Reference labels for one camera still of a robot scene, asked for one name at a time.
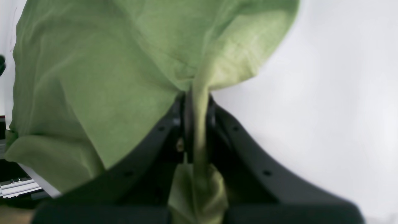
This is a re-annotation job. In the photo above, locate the olive green T-shirt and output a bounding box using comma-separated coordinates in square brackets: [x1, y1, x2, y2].
[5, 0, 299, 224]

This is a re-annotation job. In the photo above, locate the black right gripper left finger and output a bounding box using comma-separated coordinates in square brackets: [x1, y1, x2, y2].
[32, 92, 191, 224]

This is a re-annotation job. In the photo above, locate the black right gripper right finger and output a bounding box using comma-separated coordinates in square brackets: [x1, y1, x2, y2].
[206, 96, 364, 224]

